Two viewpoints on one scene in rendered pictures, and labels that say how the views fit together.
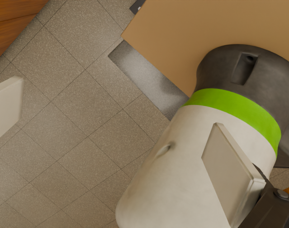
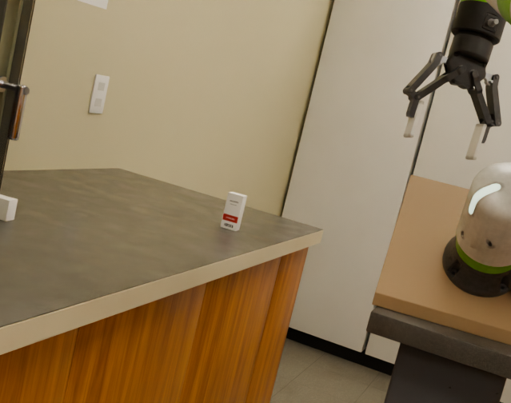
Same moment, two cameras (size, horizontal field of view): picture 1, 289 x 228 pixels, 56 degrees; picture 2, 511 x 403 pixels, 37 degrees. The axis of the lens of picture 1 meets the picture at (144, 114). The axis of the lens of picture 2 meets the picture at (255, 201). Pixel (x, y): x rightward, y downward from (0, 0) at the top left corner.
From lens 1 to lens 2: 1.57 m
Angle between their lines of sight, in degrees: 107
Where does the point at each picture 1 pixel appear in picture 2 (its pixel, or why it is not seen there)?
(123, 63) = (387, 314)
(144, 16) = (391, 259)
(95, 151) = not seen: outside the picture
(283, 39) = not seen: hidden behind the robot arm
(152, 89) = (426, 326)
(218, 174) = (476, 140)
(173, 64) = (428, 287)
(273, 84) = not seen: hidden behind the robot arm
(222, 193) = (479, 133)
